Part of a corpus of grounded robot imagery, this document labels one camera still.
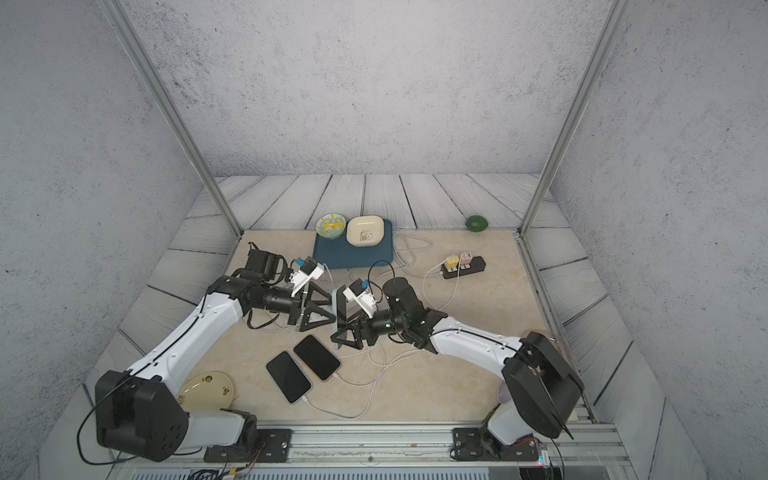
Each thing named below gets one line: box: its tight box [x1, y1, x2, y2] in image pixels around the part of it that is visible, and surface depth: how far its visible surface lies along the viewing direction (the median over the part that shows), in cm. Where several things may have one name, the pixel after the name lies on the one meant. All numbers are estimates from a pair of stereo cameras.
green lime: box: [465, 215, 489, 233], surface depth 122 cm
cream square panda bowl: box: [346, 215, 385, 247], surface depth 120 cm
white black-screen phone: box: [266, 350, 313, 404], surface depth 86 cm
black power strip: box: [441, 256, 486, 279], surface depth 108 cm
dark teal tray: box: [312, 219, 393, 269], surface depth 116 cm
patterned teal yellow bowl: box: [316, 213, 347, 240], surface depth 121 cm
